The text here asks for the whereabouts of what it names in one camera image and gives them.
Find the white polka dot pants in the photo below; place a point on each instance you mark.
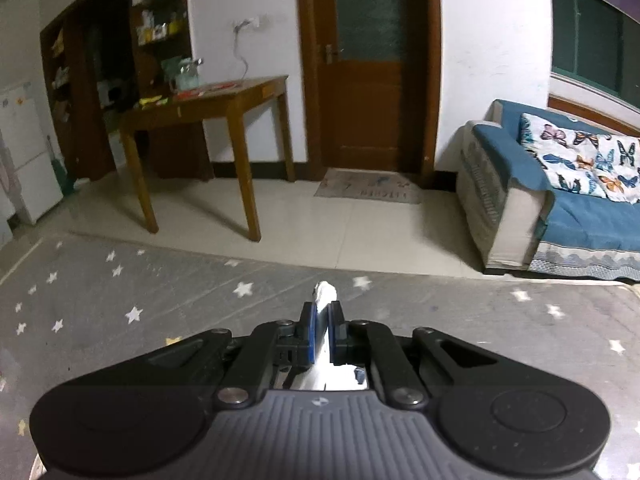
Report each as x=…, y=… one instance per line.
x=324, y=292

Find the white kitchen appliance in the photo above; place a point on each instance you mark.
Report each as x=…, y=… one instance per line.
x=110, y=94

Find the white wall socket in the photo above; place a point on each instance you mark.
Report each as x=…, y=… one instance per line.
x=252, y=22

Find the brown wooden door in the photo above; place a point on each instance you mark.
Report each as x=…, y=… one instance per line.
x=365, y=110

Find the yellow paper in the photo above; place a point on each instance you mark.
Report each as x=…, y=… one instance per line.
x=152, y=101

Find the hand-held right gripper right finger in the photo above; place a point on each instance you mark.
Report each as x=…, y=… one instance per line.
x=337, y=335

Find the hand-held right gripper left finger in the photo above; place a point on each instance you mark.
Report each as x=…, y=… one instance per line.
x=311, y=330

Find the dark wooden shelf cabinet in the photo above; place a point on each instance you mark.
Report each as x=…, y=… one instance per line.
x=85, y=60

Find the glass pitcher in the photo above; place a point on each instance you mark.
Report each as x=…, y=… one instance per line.
x=186, y=77

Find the blue sofa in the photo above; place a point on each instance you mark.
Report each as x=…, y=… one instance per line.
x=575, y=225

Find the white refrigerator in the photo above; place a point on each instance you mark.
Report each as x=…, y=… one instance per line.
x=25, y=160

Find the wooden side table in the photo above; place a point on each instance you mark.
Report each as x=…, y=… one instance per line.
x=225, y=97

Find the grey star quilted tablecloth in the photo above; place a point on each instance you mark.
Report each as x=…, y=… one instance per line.
x=150, y=270

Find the green framed window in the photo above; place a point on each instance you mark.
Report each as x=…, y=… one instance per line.
x=595, y=40

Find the butterfly print pillow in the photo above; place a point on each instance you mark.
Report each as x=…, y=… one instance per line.
x=622, y=170
x=560, y=155

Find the grey doormat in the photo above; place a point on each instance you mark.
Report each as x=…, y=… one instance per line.
x=367, y=187

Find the red paper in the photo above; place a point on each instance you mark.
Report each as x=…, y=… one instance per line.
x=207, y=90

